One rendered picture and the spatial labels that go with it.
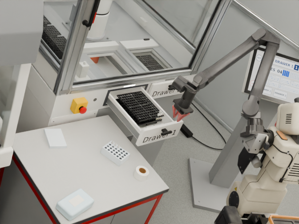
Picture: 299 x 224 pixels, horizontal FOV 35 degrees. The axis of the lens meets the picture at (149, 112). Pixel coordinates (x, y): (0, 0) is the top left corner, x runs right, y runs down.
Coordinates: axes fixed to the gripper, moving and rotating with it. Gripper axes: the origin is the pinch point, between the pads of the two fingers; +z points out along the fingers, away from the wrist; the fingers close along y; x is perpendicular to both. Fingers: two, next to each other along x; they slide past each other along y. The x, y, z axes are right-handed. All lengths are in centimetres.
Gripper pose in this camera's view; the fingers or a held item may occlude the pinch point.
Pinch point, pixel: (176, 118)
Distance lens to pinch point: 247.0
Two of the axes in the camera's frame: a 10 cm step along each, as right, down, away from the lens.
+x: -7.5, 1.4, -6.5
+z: -3.6, 7.4, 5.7
